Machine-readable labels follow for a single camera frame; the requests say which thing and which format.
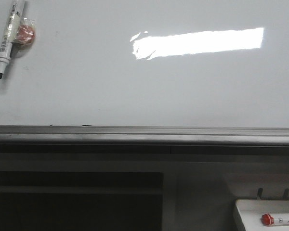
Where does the white black-tipped whiteboard marker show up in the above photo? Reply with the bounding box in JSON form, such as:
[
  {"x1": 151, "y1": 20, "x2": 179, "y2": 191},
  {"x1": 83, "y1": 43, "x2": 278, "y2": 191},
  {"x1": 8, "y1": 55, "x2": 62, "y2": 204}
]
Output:
[{"x1": 0, "y1": 0, "x2": 25, "y2": 79}]

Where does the white whiteboard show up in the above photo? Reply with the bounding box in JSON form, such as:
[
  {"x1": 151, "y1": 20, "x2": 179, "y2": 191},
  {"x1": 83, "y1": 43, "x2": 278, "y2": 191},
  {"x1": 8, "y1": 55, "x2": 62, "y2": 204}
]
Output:
[{"x1": 0, "y1": 0, "x2": 289, "y2": 128}]

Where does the dark metal hook left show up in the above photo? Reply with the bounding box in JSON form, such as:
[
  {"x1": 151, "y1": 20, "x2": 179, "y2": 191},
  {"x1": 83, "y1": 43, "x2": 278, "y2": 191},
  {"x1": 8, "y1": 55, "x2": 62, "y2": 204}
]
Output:
[{"x1": 257, "y1": 188, "x2": 263, "y2": 200}]

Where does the dark metal hook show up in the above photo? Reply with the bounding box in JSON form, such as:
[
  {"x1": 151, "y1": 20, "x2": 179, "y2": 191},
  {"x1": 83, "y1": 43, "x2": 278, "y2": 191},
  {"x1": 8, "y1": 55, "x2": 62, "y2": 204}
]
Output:
[
  {"x1": 257, "y1": 188, "x2": 263, "y2": 200},
  {"x1": 282, "y1": 188, "x2": 289, "y2": 200}
]

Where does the white plastic marker tray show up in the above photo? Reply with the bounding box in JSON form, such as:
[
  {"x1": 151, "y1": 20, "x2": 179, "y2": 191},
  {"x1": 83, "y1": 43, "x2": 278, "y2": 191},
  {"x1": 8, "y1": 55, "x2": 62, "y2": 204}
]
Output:
[{"x1": 233, "y1": 199, "x2": 289, "y2": 231}]

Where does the dark rectangular panel below board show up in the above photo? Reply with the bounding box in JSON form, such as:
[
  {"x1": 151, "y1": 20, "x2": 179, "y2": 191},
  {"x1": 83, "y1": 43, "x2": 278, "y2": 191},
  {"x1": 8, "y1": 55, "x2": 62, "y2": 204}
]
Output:
[{"x1": 0, "y1": 171, "x2": 163, "y2": 231}]

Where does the dark metal hook right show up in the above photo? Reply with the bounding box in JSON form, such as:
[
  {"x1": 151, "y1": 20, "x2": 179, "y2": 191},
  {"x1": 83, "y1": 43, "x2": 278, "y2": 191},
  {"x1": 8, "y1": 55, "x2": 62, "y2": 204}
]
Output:
[{"x1": 282, "y1": 188, "x2": 289, "y2": 200}]

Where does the red-capped white marker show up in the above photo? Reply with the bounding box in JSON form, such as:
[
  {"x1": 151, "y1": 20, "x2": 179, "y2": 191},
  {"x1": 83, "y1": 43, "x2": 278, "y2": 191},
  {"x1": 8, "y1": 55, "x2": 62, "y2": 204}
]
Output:
[{"x1": 261, "y1": 213, "x2": 289, "y2": 227}]

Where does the grey aluminium whiteboard frame rail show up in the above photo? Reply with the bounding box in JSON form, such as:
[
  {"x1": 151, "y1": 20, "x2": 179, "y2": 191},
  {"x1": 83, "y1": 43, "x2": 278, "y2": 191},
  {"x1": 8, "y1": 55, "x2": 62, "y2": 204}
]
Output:
[{"x1": 0, "y1": 125, "x2": 289, "y2": 147}]

